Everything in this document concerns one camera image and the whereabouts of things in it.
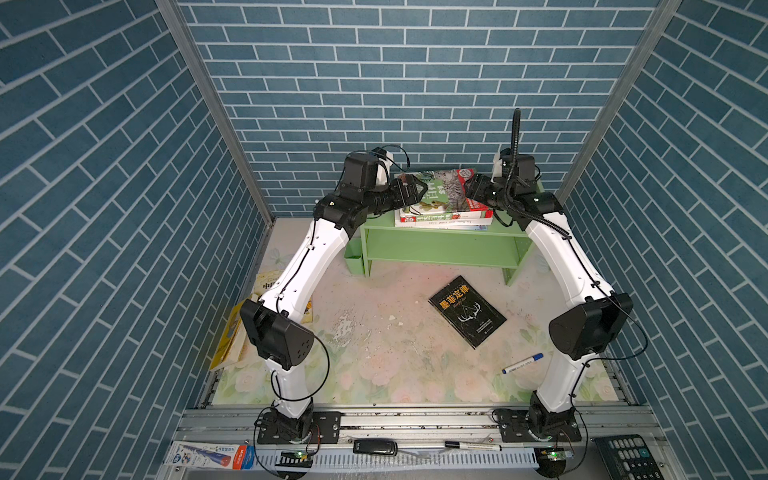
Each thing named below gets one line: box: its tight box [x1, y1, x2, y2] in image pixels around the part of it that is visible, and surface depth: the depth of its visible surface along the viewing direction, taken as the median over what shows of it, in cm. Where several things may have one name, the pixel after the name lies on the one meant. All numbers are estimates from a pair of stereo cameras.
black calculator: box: [594, 434, 665, 480], surface depth 70 cm
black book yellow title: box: [428, 275, 507, 350], surface depth 96 cm
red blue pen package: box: [163, 441, 255, 470], surface depth 71 cm
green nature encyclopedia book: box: [399, 169, 493, 223], surface depth 81 cm
